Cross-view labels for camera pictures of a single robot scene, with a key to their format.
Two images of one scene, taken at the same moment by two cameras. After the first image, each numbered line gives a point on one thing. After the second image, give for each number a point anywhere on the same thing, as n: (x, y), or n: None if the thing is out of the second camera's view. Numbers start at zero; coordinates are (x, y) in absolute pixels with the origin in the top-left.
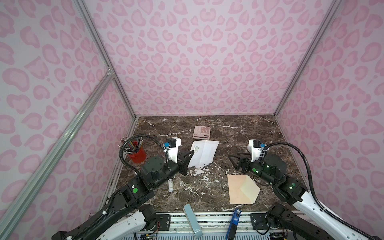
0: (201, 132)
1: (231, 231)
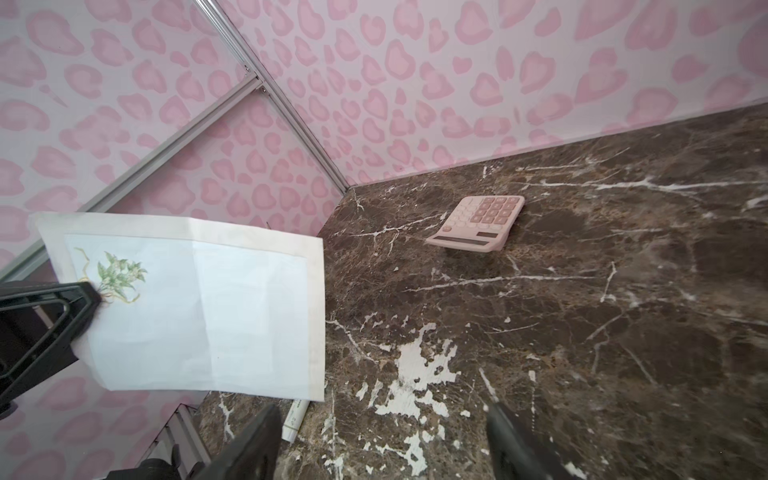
0: (479, 223)
1: None
